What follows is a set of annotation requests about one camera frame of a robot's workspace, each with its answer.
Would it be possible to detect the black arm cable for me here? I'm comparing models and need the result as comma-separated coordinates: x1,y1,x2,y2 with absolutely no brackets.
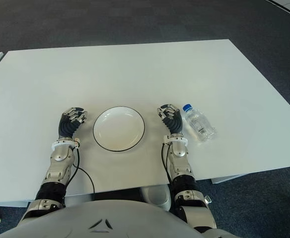
161,143,173,184
72,146,96,194

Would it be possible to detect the white black-rimmed plate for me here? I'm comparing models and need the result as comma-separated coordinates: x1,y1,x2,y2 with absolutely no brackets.
92,106,145,152

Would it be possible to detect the glossy white robot leg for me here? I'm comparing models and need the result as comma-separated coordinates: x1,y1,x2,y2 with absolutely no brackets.
140,185,172,211

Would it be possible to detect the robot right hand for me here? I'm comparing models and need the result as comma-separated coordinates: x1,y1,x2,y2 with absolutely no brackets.
156,104,184,136

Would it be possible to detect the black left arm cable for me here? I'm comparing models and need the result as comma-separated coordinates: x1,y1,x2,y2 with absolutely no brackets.
72,146,96,194

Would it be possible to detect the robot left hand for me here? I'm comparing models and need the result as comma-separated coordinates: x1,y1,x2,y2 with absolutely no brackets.
58,107,88,142

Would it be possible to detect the clear blue-capped water bottle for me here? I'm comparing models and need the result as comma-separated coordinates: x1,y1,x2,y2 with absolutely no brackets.
182,103,218,142

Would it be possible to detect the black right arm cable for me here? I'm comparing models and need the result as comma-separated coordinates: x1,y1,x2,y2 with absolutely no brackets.
161,143,173,184

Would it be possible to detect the grey robot torso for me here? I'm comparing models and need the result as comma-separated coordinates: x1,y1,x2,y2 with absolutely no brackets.
0,199,242,238

